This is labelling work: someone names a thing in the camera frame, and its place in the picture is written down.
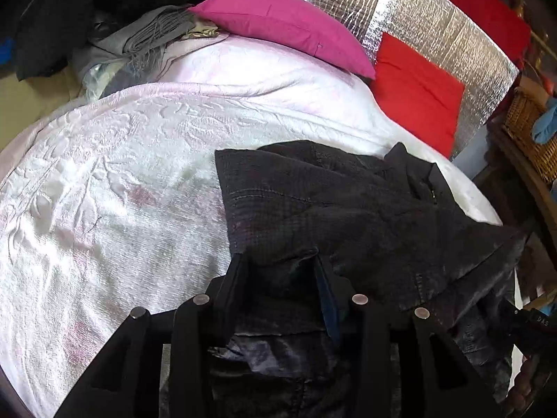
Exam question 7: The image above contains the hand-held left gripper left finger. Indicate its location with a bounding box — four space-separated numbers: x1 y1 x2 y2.
54 253 251 418

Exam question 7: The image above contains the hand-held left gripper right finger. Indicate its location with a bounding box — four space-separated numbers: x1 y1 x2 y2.
313 255 508 418

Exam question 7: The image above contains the dark jacket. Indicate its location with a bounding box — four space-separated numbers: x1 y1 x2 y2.
208 139 529 418

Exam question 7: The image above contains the white textured bedspread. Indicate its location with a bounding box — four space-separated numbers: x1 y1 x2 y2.
0 35 523 418

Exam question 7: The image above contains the wicker basket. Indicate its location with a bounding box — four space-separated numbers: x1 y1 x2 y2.
502 87 557 184

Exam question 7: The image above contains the light blue cloth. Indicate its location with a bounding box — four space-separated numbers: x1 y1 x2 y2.
533 96 557 144

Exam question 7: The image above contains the red pillow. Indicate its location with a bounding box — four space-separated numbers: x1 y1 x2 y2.
372 32 466 160

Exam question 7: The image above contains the clear plastic bag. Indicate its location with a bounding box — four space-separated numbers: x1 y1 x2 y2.
83 63 131 101

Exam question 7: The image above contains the beige satin cloth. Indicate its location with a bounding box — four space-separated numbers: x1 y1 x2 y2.
187 24 220 40

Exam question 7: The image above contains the grey fringed scarf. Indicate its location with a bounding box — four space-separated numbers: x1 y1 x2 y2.
72 4 196 79

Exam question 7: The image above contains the pink pillow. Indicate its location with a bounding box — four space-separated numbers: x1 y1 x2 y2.
188 0 377 80

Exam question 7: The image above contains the silver foil insulation panel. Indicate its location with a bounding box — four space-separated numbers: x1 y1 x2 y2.
289 0 520 162

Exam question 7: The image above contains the red cloth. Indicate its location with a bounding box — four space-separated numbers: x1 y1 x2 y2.
396 0 532 64

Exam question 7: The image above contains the black cloth pile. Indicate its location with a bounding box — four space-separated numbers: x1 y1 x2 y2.
13 0 96 81

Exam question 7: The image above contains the turned wooden post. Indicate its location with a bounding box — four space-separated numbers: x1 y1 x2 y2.
505 348 557 418

